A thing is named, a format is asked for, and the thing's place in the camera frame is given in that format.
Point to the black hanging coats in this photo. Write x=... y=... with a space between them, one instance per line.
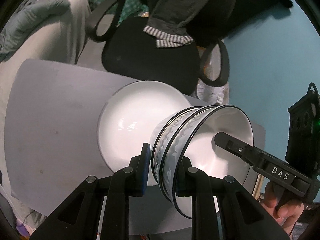
x=255 y=2

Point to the white crumpled bag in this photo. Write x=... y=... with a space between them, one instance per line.
x=212 y=93

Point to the wooden board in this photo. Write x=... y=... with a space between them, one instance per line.
x=257 y=185

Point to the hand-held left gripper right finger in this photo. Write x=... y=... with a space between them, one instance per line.
x=212 y=205

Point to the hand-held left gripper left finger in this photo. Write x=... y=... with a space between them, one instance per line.
x=120 y=195

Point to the black office chair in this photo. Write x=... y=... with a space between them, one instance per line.
x=150 y=60

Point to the person's right hand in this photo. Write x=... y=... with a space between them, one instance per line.
x=287 y=215

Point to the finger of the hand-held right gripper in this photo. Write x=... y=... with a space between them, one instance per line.
x=232 y=146

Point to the dark grey garment striped cuffs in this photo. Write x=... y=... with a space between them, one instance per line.
x=170 y=5

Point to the grey quilted duvet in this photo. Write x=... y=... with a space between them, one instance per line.
x=27 y=22

